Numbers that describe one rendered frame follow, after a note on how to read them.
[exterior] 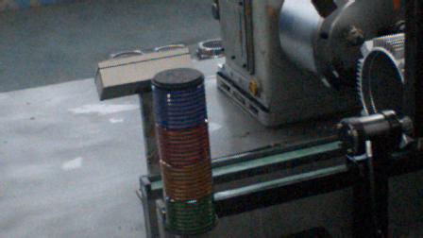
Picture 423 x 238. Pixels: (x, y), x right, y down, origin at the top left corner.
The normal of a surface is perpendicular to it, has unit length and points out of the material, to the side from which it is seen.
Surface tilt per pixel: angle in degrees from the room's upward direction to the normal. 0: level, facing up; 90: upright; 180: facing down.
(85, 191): 0
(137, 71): 52
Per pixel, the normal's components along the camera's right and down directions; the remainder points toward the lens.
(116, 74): 0.22, -0.31
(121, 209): -0.07, -0.92
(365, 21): 0.33, 0.33
